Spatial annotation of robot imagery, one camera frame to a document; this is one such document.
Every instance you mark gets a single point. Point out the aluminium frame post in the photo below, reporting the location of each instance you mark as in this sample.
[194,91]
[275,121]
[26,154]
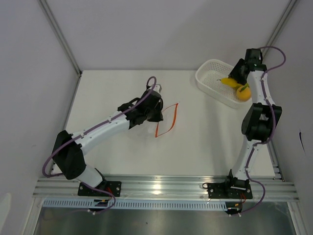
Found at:
[59,35]
[278,29]

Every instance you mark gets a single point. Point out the white slotted cable duct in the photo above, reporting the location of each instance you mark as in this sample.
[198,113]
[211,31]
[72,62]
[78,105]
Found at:
[136,204]

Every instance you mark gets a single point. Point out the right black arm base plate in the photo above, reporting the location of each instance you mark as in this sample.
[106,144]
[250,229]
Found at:
[222,191]

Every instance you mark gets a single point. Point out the orange fruit with leaf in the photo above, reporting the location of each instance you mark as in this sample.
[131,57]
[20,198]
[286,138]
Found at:
[243,93]

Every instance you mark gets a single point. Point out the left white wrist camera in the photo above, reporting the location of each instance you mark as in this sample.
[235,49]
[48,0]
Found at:
[156,88]

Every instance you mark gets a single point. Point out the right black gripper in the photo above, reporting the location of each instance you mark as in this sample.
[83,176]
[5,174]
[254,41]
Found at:
[233,73]

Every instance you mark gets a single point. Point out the right aluminium frame post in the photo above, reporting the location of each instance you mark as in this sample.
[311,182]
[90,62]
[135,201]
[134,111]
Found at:
[278,29]

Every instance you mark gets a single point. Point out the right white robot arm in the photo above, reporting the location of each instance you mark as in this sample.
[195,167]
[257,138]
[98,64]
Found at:
[260,122]

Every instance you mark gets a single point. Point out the aluminium mounting rail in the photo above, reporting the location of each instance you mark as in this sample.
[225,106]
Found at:
[167,188]

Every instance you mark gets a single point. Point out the clear orange zip top bag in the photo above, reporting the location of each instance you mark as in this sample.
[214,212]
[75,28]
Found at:
[158,129]

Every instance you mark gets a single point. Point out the left aluminium frame post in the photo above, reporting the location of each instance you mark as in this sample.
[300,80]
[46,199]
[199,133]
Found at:
[59,35]

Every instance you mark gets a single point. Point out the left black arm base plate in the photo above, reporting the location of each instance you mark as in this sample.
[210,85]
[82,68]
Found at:
[113,187]

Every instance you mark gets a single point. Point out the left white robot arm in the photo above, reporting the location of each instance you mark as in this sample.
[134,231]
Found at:
[71,149]

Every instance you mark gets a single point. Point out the white perforated plastic basket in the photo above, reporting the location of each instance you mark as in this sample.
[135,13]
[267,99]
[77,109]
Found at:
[208,78]

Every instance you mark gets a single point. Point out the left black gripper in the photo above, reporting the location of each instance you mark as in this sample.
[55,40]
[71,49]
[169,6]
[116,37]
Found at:
[159,117]

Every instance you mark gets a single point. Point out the right side aluminium rail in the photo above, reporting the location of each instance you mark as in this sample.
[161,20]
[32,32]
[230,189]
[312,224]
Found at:
[266,164]

